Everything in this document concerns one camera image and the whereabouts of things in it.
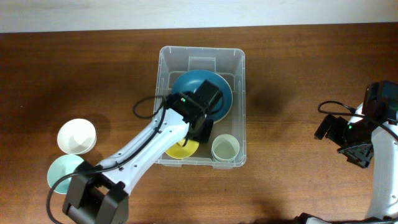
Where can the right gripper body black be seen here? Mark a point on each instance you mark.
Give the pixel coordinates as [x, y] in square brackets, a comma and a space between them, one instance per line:
[354, 141]

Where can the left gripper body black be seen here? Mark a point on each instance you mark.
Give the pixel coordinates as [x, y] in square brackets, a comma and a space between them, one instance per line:
[204, 133]

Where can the yellow small bowl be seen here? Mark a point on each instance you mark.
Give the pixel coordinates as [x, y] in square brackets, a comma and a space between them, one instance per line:
[182, 149]

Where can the cream cup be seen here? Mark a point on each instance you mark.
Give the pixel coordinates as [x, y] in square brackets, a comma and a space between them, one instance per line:
[225, 148]

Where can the blue plate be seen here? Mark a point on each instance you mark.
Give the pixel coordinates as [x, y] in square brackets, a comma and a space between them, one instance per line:
[190, 81]

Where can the cream plate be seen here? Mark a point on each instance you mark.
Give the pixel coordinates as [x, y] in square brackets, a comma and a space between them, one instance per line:
[226, 87]

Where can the clear plastic storage bin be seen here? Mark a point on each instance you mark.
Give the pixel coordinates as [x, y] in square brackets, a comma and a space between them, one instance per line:
[174, 61]

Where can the white small bowl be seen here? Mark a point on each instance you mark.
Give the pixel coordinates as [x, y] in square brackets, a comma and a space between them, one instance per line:
[77, 136]

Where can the mint green small bowl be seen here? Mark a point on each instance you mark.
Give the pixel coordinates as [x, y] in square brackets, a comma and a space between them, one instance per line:
[60, 167]

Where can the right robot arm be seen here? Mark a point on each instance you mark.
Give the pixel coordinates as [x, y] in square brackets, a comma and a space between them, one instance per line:
[378, 114]

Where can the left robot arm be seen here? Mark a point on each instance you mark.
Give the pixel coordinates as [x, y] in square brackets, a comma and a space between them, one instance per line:
[100, 194]

